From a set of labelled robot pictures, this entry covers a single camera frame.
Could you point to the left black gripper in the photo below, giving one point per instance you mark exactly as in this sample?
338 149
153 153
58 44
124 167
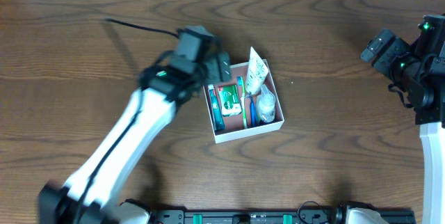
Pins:
218 68

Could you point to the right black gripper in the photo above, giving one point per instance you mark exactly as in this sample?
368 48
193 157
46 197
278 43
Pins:
376 48

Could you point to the green white toothbrush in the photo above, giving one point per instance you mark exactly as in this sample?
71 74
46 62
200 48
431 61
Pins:
242 101

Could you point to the green Dettol soap pack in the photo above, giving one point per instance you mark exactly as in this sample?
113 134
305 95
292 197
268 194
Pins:
230 104

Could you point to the white patterned lotion tube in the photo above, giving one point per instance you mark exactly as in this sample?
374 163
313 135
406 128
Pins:
256 74

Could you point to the Colgate toothpaste tube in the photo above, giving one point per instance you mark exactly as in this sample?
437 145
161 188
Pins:
218 122

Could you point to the blue disposable razor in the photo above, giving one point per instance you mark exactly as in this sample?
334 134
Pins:
253 113

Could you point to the clear spray bottle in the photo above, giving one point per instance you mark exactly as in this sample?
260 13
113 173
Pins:
266 105

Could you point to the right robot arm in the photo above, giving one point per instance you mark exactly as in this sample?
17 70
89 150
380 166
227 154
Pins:
416 73

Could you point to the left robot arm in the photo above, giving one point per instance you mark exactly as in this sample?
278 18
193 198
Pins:
91 193

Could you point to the white box pink interior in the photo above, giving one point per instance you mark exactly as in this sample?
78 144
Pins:
234 124

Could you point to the black mounting rail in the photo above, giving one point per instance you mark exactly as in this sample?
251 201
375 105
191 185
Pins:
235 217

